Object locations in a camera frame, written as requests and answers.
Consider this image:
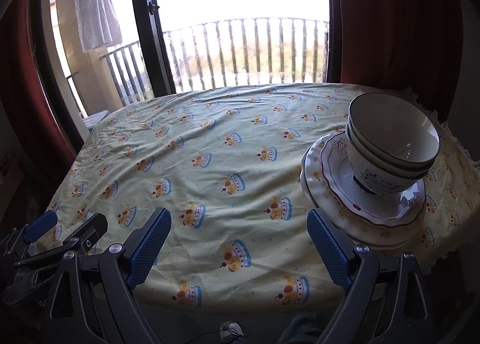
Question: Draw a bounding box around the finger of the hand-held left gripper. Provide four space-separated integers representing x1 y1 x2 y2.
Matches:
13 212 109 270
0 210 59 255

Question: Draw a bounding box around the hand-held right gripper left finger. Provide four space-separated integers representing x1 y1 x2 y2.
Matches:
45 207 173 344

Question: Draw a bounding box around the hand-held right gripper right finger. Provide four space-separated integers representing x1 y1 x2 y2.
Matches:
306 209 432 344

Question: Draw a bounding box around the large white beaded-rim plate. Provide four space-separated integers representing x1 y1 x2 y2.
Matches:
300 156 421 251

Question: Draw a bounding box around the small dark-rimmed floral plate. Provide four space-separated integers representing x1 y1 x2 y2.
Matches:
320 132 427 228

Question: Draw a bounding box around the white floral ceramic bowl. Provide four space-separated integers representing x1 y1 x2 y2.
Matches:
346 134 426 195
348 93 440 165
346 122 437 175

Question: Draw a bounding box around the scalloped yellow-flower plate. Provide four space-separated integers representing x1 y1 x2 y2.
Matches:
304 137 426 240

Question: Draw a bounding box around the person's grey trouser leg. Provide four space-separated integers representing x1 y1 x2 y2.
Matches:
277 312 327 344

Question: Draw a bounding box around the white air conditioner unit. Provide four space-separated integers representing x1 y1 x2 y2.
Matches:
80 110 111 138

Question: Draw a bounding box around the small white object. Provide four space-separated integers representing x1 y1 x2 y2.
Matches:
219 321 246 341

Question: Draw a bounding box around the yellow printed tablecloth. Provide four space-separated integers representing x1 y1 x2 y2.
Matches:
45 82 480 309

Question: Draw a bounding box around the red curtain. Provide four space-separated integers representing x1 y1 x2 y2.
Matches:
334 0 464 119
0 0 79 187

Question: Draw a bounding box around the white hanging towel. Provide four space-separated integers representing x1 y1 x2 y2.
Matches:
73 0 124 54

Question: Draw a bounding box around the balcony railing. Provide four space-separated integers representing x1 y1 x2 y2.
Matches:
65 17 331 104

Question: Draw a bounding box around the black window frame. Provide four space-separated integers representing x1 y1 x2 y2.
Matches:
30 0 344 142

